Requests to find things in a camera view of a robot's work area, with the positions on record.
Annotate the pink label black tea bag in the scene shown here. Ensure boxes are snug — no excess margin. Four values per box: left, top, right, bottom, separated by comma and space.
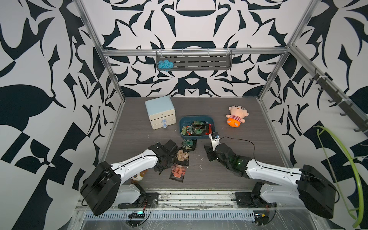
170, 164, 187, 183

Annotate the teal label black tea bag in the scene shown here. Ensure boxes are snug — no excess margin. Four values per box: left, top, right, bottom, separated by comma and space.
192, 120, 206, 135

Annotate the red tea bag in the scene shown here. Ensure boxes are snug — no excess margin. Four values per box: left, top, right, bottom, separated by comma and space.
205, 124, 212, 135

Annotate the yellow label black tea bag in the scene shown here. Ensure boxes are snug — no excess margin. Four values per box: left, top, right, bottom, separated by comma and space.
174, 149, 189, 166

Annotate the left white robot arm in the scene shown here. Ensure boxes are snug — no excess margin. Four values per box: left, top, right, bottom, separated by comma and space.
80, 140, 179, 216

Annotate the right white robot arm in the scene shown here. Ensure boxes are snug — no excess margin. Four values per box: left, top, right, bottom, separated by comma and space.
205, 143, 337, 219

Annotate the light blue drawer box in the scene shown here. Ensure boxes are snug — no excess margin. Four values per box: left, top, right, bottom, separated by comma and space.
145, 96, 176, 130

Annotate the brown white plush dog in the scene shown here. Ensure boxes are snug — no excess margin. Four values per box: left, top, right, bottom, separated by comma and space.
131, 170, 148, 183

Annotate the pink baby plush doll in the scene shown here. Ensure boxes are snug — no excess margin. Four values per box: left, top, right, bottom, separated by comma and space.
226, 105, 249, 127

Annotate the cyan crumpled cloth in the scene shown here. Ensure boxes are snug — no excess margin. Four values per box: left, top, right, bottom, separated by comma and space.
157, 59, 174, 71

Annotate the green hoop tube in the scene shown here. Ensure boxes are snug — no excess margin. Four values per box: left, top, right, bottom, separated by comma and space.
313, 125, 365, 229

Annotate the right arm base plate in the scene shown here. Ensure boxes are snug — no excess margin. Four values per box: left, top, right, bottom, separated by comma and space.
235, 192, 274, 208

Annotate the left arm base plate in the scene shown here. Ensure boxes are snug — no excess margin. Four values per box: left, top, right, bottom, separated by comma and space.
118, 192, 159, 209

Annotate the grey wall shelf rack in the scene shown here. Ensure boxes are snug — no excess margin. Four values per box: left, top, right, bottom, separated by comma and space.
155, 49, 232, 71

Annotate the black wall hook rail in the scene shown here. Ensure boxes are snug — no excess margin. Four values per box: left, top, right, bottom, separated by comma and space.
310, 68, 368, 136

